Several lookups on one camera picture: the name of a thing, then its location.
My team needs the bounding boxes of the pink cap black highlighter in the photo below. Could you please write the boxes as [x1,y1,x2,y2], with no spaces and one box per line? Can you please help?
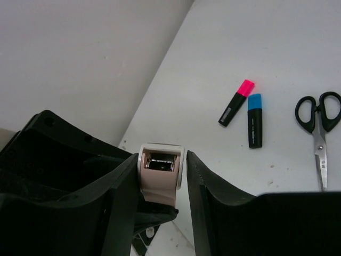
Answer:
[218,79,255,127]

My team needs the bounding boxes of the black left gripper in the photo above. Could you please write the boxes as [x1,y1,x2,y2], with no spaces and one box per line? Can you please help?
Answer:
[1,110,178,237]

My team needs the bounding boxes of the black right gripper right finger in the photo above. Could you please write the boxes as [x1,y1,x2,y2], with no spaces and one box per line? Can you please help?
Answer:
[186,151,340,255]

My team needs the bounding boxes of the black handled scissors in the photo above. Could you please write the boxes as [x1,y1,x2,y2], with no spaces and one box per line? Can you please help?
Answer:
[295,91,340,192]

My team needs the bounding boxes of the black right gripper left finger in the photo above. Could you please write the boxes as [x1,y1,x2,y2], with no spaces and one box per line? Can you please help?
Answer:
[1,154,139,255]

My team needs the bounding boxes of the blue cap black highlighter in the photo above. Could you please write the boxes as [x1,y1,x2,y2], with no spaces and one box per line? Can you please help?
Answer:
[247,93,263,149]

